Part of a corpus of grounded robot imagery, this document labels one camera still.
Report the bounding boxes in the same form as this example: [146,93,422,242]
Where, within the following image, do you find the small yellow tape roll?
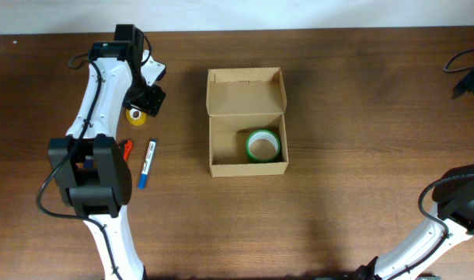
[125,109,147,126]

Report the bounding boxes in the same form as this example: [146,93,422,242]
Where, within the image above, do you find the orange utility knife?
[118,139,133,162]

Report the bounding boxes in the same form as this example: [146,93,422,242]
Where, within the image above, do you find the cardboard box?
[206,67,289,177]

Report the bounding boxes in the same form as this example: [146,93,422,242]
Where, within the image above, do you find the green tape roll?
[246,129,281,163]

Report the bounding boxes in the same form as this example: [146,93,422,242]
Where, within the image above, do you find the yellow highlighter marker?
[83,156,94,169]

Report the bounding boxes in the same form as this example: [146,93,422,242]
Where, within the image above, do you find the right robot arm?
[351,164,474,279]

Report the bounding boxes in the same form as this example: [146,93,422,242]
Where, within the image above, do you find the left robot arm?
[36,24,166,279]

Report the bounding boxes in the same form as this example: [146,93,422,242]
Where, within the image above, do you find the blue white marker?
[138,139,157,189]

